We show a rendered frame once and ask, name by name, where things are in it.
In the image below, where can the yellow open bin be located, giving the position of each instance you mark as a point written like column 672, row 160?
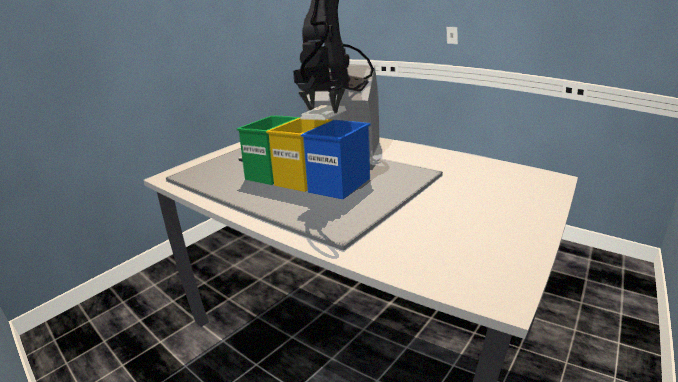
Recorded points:
column 287, row 153

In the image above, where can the blue bin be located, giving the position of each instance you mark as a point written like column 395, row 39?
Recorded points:
column 335, row 166

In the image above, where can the white well plate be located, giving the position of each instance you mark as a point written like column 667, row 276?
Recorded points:
column 322, row 113

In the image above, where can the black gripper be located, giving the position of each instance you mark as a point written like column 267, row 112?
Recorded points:
column 324, row 87

